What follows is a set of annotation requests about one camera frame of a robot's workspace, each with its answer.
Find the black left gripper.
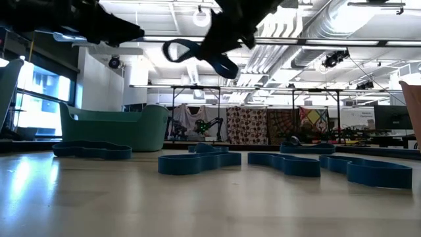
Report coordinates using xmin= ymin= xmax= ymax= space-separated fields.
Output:
xmin=0 ymin=0 xmax=145 ymax=47

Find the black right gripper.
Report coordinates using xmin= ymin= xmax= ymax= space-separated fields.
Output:
xmin=199 ymin=0 xmax=284 ymax=62

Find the blue rubber band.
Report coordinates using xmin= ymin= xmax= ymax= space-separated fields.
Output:
xmin=247 ymin=151 xmax=322 ymax=178
xmin=318 ymin=155 xmax=414 ymax=190
xmin=157 ymin=151 xmax=243 ymax=176
xmin=51 ymin=140 xmax=133 ymax=161
xmin=162 ymin=38 xmax=240 ymax=80
xmin=279 ymin=142 xmax=336 ymax=155

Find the white round ceiling fixture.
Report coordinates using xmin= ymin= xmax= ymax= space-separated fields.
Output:
xmin=192 ymin=9 xmax=211 ymax=28

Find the dotted hanging cloth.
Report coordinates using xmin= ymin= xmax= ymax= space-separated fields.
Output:
xmin=226 ymin=105 xmax=268 ymax=145

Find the black overhead rig beam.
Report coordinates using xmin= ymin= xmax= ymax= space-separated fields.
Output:
xmin=141 ymin=35 xmax=421 ymax=47

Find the white hanging cloth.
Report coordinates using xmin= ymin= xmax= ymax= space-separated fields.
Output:
xmin=168 ymin=104 xmax=228 ymax=142

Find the black roller blind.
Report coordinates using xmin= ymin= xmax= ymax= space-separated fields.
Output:
xmin=0 ymin=29 xmax=81 ymax=74

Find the brown mandala hanging cloth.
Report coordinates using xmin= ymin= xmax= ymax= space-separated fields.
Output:
xmin=266 ymin=108 xmax=299 ymax=145

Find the black ceiling lamp cluster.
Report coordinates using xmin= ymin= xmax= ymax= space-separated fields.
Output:
xmin=321 ymin=48 xmax=351 ymax=69

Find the light green plastic basket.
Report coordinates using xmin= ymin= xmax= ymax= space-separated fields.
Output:
xmin=59 ymin=103 xmax=170 ymax=152

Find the colourful diamond hanging cloth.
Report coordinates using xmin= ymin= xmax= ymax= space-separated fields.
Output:
xmin=298 ymin=106 xmax=330 ymax=141

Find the small black ceiling lamp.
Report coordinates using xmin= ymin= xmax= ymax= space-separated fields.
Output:
xmin=356 ymin=80 xmax=375 ymax=91

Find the black background monitor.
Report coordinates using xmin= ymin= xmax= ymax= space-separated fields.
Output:
xmin=373 ymin=105 xmax=414 ymax=131

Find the black background desk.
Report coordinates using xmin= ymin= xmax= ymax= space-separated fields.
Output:
xmin=357 ymin=129 xmax=418 ymax=149

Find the orange plastic basket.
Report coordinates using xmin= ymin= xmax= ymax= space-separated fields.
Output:
xmin=399 ymin=80 xmax=421 ymax=149

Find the black hanging dome camera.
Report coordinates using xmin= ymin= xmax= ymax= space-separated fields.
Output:
xmin=107 ymin=55 xmax=122 ymax=70

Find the black metal frame stand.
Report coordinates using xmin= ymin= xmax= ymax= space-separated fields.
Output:
xmin=291 ymin=88 xmax=342 ymax=145
xmin=170 ymin=85 xmax=222 ymax=142

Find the silver ventilation duct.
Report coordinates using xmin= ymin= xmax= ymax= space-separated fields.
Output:
xmin=249 ymin=0 xmax=351 ymax=70

